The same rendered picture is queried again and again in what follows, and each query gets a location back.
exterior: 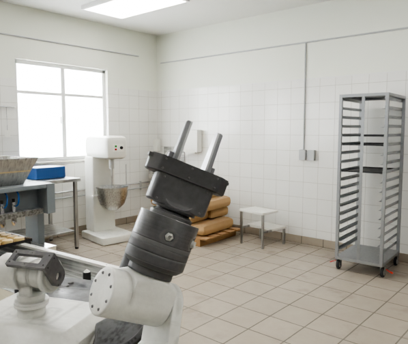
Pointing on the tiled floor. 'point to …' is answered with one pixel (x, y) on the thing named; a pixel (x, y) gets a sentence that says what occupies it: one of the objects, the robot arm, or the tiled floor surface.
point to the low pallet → (215, 236)
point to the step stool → (260, 223)
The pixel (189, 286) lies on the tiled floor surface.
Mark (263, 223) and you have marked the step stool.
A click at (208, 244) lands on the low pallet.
